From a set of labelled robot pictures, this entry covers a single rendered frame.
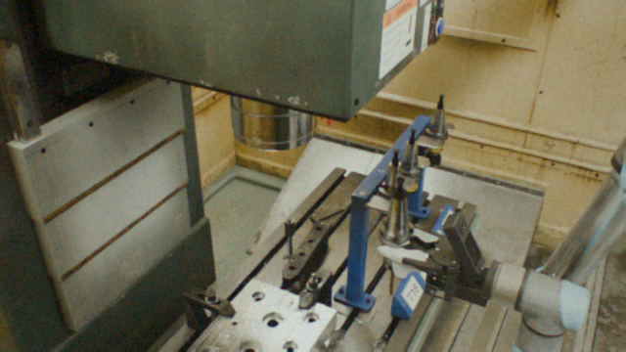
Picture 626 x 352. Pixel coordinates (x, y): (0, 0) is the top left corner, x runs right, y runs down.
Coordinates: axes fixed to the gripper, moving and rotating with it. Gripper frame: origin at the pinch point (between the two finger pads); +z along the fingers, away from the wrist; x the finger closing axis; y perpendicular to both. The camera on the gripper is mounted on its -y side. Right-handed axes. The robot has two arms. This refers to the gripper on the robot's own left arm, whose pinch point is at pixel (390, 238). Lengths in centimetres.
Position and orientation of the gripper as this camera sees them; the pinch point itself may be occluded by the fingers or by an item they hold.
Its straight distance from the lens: 112.6
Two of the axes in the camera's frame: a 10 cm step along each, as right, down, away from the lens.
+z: -8.8, -2.6, 3.9
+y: -0.1, 8.4, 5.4
